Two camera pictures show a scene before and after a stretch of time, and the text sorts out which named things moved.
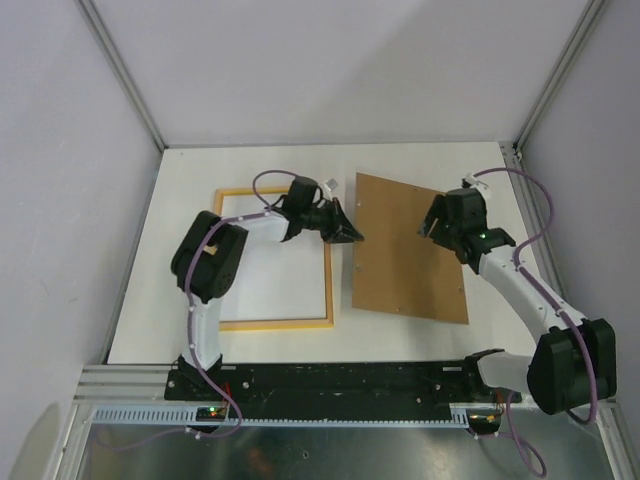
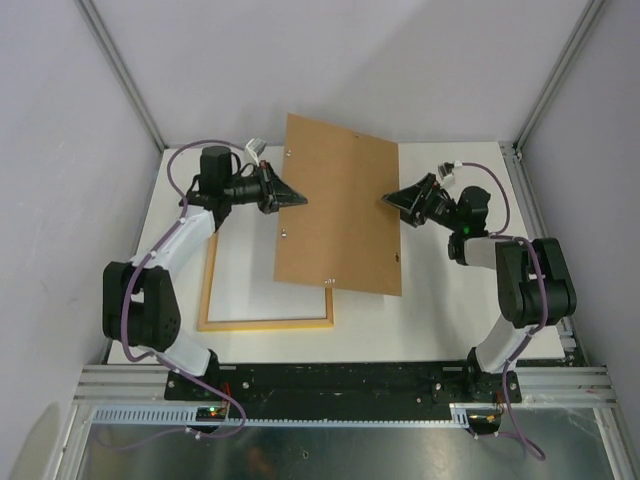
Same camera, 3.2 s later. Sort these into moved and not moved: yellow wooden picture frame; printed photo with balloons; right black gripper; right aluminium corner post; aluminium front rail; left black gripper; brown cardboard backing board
Moved: left black gripper; right black gripper; brown cardboard backing board
Not moved: yellow wooden picture frame; printed photo with balloons; right aluminium corner post; aluminium front rail
